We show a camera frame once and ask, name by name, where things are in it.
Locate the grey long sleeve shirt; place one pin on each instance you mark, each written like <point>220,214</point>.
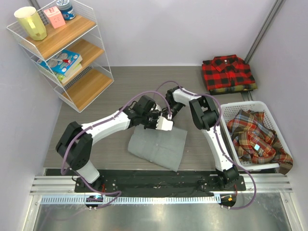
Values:
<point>164,148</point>

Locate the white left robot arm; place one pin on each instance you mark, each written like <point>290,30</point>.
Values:
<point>77,140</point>

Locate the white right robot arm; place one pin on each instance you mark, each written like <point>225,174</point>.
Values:
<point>206,118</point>

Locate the white plastic laundry basket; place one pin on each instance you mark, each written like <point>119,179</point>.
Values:
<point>230,110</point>

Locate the red black plaid shirt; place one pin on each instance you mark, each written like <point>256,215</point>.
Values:
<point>226,71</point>

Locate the yellow green plaid shirt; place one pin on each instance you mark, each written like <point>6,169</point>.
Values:
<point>233,89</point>

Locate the green book under blue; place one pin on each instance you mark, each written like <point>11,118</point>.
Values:
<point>64,78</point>

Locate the orange plaid shirt in basket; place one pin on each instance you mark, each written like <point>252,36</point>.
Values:
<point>257,144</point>

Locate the pink cube box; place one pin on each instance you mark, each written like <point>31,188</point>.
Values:
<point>55,17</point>

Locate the blue lidded jar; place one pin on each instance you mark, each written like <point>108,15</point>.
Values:
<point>66,9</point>

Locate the yellow plastic pitcher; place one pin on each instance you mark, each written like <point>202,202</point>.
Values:
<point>31,22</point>

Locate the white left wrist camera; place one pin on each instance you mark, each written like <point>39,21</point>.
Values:
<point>164,124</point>

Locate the white slotted cable duct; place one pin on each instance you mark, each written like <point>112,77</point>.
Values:
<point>94,199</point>

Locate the white wire wooden shelf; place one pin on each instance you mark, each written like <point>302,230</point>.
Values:
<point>81,35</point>

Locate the aluminium frame post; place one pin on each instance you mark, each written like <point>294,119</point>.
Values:
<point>278,4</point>

